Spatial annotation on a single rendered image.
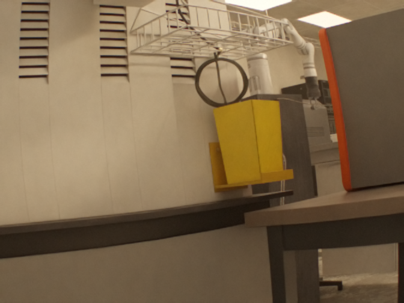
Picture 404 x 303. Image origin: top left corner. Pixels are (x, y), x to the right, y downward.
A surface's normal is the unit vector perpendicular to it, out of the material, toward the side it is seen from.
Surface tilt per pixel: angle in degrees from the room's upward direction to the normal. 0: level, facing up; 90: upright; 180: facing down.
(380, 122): 90
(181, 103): 90
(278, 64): 90
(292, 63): 90
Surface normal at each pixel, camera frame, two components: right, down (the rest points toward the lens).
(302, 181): 0.50, -0.11
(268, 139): 0.69, -0.07
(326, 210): -0.73, 0.05
